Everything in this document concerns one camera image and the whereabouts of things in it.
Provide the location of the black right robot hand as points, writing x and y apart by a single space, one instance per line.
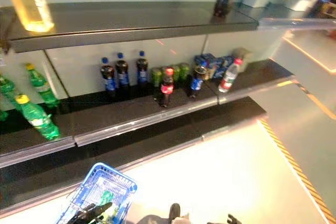
233 220

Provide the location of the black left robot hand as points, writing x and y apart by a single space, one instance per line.
89 213

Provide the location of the green Sprite bottle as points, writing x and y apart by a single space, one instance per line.
39 121
42 87
106 197

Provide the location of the blue plastic shopping basket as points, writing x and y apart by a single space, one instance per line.
123 182

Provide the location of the small Coca-Cola bottle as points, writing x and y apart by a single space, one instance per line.
166 87

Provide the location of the green drink cans pack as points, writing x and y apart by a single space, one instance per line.
181 72

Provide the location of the large yellow drink bottle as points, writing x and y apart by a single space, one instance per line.
31 3

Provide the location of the small Pepsi cola bottle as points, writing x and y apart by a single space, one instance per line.
109 79
196 82
142 73
122 77

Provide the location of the small water bottle red cap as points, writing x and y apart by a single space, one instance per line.
228 79

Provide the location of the blue packets on shelf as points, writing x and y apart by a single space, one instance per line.
221 66

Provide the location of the black shelf upright post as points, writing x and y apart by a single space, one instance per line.
204 48

